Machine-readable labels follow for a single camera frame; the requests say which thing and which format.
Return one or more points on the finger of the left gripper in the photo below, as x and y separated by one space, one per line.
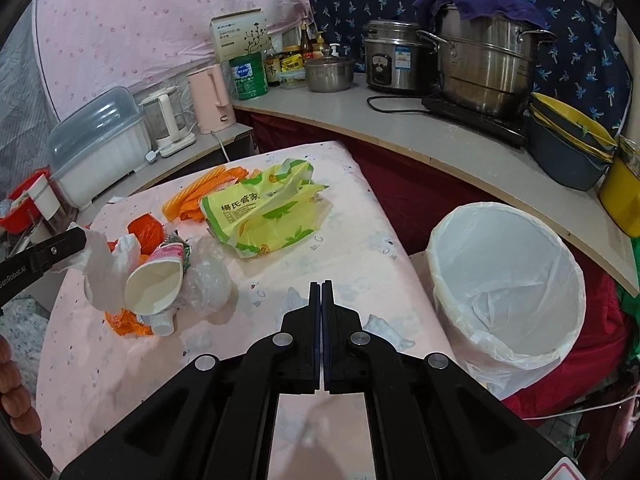
47 254

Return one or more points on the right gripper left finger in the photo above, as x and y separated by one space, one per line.
215 418

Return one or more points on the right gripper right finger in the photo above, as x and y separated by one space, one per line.
428 418

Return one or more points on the white plastic bag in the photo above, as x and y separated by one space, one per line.
105 270

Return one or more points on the clear plastic bag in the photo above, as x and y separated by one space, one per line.
206 286

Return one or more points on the yellow green snack bag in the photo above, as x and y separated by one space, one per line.
274 209

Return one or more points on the white lined trash bin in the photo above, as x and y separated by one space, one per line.
508 292

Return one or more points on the person's hand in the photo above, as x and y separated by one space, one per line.
15 398

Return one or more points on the red plastic basket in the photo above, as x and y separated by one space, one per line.
25 213

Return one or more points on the white cup with lid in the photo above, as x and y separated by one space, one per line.
44 198

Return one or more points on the pink patterned tablecloth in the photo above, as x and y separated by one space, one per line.
90 378

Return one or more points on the white dish rack grey lid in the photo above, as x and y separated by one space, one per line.
102 142

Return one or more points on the white glass kettle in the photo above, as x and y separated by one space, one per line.
166 121

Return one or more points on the pink electric kettle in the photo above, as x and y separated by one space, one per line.
211 103

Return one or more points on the green tin can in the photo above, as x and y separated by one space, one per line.
249 76

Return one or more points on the yellow electric pot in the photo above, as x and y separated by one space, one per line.
619 193

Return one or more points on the white cardboard box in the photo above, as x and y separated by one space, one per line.
239 33

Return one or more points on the black induction cooker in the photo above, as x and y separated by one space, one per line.
505 131

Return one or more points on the stacked yellow teal basins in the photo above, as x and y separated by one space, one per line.
573 149

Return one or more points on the sauce bottles group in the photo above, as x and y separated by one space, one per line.
286 67

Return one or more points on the small steel pot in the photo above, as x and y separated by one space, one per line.
329 74

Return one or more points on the large steel steamer pot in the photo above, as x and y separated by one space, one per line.
486 64

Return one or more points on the steel rice cooker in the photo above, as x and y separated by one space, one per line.
397 59

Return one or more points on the blue patterned backsplash cloth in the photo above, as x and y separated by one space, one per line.
583 68

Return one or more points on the purple towel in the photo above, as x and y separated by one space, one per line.
515 10

